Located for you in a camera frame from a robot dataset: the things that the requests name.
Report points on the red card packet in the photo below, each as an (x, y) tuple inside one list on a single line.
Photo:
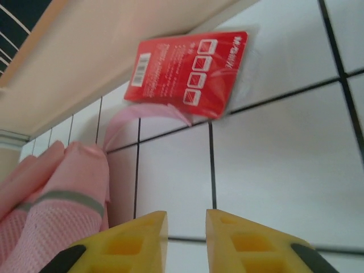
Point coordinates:
[(185, 74)]

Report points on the pink backpack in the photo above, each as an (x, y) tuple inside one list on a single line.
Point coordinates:
[(71, 176)]

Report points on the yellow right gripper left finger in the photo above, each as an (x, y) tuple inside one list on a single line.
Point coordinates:
[(125, 250)]

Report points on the aluminium corner post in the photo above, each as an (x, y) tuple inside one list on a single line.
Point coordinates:
[(11, 138)]

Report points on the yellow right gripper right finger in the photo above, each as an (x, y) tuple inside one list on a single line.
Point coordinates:
[(250, 250)]

